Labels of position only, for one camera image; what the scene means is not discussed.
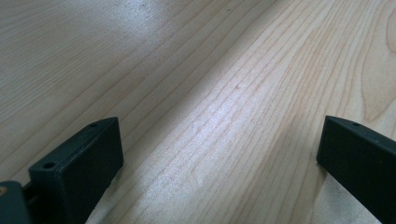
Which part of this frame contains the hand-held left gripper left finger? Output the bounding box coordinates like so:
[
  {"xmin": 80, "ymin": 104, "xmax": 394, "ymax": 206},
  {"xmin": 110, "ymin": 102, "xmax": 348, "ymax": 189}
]
[{"xmin": 28, "ymin": 117, "xmax": 125, "ymax": 224}]

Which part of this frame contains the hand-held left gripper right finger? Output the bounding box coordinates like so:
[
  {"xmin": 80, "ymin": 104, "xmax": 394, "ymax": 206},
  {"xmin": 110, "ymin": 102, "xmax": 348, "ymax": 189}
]
[{"xmin": 316, "ymin": 115, "xmax": 396, "ymax": 224}]

